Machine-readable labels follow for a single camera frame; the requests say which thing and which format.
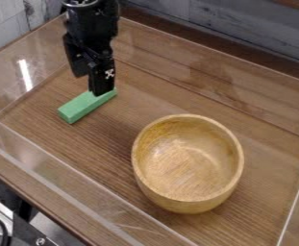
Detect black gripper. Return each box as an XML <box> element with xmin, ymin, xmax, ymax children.
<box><xmin>62</xmin><ymin>0</ymin><xmax>118</xmax><ymax>96</ymax></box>

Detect brown wooden bowl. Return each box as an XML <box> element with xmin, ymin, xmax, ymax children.
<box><xmin>131</xmin><ymin>114</ymin><xmax>245</xmax><ymax>214</ymax></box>

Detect clear acrylic tray enclosure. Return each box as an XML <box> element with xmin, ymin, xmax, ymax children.
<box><xmin>0</xmin><ymin>14</ymin><xmax>299</xmax><ymax>246</ymax></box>

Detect black metal bracket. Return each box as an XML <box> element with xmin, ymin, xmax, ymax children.
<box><xmin>9</xmin><ymin>213</ymin><xmax>58</xmax><ymax>246</ymax></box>

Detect green rectangular block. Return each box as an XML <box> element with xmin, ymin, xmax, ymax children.
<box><xmin>57</xmin><ymin>89</ymin><xmax>116</xmax><ymax>124</ymax></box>

